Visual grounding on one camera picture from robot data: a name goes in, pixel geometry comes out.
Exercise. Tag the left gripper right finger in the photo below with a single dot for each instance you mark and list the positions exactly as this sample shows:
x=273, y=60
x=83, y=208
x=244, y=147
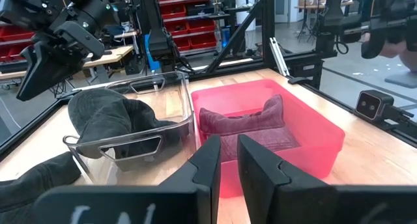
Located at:
x=280, y=194

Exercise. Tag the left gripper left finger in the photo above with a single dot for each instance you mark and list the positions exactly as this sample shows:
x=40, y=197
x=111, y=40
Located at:
x=182, y=198

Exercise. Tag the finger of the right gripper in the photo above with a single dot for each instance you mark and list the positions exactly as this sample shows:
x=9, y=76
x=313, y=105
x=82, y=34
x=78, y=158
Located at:
x=49, y=71
x=81, y=38

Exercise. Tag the dark grey cloth hat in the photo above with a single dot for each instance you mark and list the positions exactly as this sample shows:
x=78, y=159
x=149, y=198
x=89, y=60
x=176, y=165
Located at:
x=97, y=113
x=32, y=181

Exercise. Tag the maroon cloth hat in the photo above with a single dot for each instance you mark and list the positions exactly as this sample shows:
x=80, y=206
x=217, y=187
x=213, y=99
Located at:
x=241, y=121

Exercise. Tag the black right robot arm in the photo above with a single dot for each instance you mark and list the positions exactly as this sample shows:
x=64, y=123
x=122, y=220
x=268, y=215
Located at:
x=159, y=41

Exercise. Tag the black background robot arm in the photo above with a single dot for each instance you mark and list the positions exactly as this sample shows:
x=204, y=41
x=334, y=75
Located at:
x=330, y=19
x=391, y=22

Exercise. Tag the wooden workbench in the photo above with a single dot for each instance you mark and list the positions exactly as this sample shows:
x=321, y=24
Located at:
x=110, y=56

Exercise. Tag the translucent pink plastic bin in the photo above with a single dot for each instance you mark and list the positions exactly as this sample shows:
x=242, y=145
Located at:
x=312, y=136

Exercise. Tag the clear plastic bin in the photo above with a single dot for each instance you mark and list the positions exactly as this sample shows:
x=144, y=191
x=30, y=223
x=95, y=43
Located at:
x=176, y=100

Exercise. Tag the red storage bin shelving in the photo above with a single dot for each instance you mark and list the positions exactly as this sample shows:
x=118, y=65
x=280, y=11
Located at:
x=192, y=22

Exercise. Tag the silver aluminium extrusion piece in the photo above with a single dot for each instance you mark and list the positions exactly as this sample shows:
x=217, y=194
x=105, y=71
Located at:
x=279, y=56

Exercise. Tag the person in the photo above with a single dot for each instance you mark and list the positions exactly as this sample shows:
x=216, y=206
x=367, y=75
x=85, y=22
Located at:
x=408, y=59

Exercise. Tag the black table-level camera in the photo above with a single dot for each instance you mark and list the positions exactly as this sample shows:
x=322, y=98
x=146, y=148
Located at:
x=371, y=105

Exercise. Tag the black metal rig frame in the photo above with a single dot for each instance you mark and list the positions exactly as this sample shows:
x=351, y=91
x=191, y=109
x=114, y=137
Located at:
x=267, y=28

